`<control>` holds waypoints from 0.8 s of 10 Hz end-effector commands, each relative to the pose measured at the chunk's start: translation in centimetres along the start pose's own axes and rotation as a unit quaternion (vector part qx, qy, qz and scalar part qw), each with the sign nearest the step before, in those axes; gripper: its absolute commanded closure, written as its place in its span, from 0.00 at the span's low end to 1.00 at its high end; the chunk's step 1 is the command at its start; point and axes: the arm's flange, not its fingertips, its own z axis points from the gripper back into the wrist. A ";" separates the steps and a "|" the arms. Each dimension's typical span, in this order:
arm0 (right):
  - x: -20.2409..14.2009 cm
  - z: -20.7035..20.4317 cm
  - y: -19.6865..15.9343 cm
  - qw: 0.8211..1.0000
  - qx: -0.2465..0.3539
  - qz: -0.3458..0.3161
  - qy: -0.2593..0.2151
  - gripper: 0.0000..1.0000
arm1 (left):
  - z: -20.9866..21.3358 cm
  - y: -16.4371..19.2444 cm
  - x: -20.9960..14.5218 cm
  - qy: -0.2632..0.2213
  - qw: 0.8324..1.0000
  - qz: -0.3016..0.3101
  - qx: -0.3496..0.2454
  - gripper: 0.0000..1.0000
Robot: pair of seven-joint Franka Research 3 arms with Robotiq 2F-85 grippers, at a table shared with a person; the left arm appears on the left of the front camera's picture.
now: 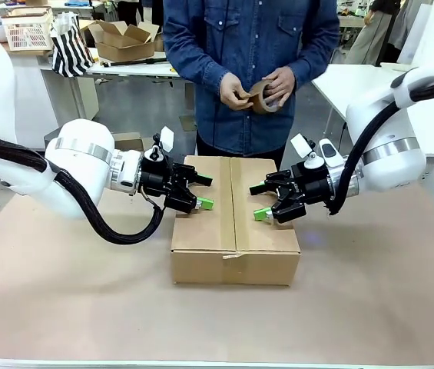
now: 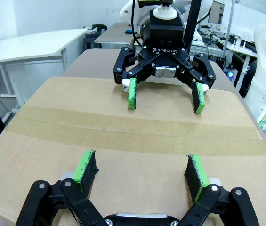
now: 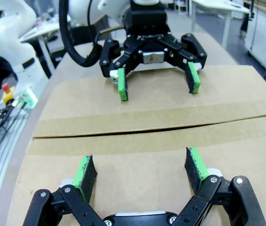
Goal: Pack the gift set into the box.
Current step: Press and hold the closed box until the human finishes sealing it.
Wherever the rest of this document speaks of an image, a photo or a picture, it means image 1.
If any black left arm cable sleeve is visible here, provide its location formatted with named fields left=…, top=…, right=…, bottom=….
left=0, top=128, right=164, bottom=246

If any black arm cable sleeve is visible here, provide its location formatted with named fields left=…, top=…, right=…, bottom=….
left=330, top=71, right=434, bottom=216
left=0, top=128, right=164, bottom=246

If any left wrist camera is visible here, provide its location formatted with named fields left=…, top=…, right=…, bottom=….
left=144, top=126, right=176, bottom=162

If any person's left forearm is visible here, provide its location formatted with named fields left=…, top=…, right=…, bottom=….
left=291, top=36, right=341, bottom=93

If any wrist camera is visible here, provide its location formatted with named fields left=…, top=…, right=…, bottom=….
left=290, top=134, right=327, bottom=170
left=144, top=126, right=176, bottom=162

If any white board panel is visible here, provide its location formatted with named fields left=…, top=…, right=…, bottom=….
left=397, top=0, right=434, bottom=65

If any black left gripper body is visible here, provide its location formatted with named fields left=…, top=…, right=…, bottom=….
left=139, top=152, right=176, bottom=201

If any black pole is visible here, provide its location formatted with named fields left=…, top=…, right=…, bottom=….
left=99, top=56, right=168, bottom=68

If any white background table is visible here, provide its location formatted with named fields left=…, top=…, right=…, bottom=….
left=39, top=48, right=197, bottom=120

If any black white striped bag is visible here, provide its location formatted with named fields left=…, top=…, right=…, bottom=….
left=49, top=11, right=94, bottom=78

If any person in beige skirt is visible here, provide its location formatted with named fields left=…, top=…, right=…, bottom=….
left=345, top=0, right=394, bottom=66

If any flat cardboard on floor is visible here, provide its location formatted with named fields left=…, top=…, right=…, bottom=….
left=113, top=131, right=144, bottom=151

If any black right arm cable sleeve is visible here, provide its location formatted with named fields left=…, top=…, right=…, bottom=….
left=330, top=71, right=434, bottom=216

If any small open cardboard box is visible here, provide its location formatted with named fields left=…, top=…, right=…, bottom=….
left=85, top=19, right=161, bottom=63

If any brown packing tape roll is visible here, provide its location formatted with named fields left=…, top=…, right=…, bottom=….
left=247, top=80, right=283, bottom=115

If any person in denim shirt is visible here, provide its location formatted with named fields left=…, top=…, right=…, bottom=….
left=161, top=0, right=341, bottom=168

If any wooden counter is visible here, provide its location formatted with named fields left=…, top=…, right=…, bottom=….
left=0, top=40, right=51, bottom=57

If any person's right forearm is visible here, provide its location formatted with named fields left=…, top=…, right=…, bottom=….
left=161, top=36, right=230, bottom=95

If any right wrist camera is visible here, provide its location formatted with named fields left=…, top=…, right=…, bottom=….
left=290, top=134, right=327, bottom=170

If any person's left hand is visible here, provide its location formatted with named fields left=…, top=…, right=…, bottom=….
left=263, top=66, right=299, bottom=109

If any white side table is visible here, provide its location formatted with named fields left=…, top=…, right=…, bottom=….
left=310, top=63, right=434, bottom=158

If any large brown cardboard box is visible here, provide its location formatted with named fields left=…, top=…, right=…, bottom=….
left=169, top=155, right=302, bottom=288

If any person's right hand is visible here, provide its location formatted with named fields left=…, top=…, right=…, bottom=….
left=219, top=71, right=255, bottom=113

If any white plastic basket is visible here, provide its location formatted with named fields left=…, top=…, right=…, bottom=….
left=1, top=7, right=55, bottom=52

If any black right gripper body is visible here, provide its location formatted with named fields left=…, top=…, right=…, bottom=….
left=294, top=159, right=336, bottom=204

